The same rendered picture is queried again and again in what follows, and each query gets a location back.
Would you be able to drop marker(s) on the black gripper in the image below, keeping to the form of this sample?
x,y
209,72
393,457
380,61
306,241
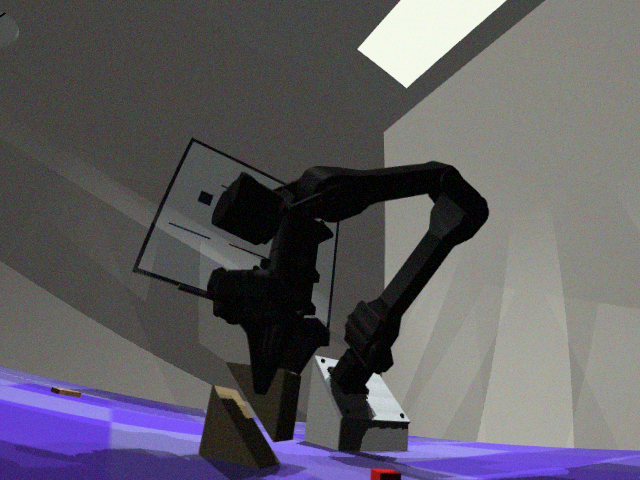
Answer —
x,y
279,296

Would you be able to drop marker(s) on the red block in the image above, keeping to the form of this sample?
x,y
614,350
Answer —
x,y
384,474

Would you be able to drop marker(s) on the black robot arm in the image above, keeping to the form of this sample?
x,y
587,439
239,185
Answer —
x,y
255,213

